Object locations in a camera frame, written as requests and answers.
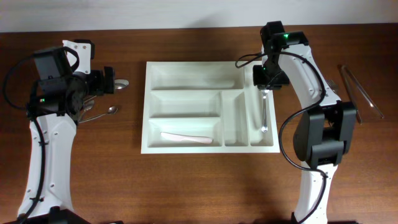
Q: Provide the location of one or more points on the large steel spoon near tray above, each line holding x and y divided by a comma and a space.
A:
119, 84

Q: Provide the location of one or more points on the white plastic cutlery tray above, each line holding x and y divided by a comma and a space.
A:
210, 99

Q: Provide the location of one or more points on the steel tongs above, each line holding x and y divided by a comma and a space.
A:
350, 82

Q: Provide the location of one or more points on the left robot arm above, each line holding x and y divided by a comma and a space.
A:
56, 100

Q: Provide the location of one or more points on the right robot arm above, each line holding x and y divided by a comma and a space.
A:
325, 129

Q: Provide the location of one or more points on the small steel teaspoon right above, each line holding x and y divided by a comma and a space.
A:
111, 110

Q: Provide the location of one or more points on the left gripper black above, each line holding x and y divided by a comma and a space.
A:
102, 87

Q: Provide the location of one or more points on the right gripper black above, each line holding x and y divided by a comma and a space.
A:
260, 83

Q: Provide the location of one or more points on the steel fork dark handle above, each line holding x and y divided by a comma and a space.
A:
333, 86

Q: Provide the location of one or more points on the small steel teaspoon left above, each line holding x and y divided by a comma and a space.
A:
89, 105

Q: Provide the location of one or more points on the small steel teaspoon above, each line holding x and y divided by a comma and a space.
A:
89, 105
111, 110

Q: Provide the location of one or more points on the white plastic knife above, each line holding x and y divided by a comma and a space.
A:
180, 138

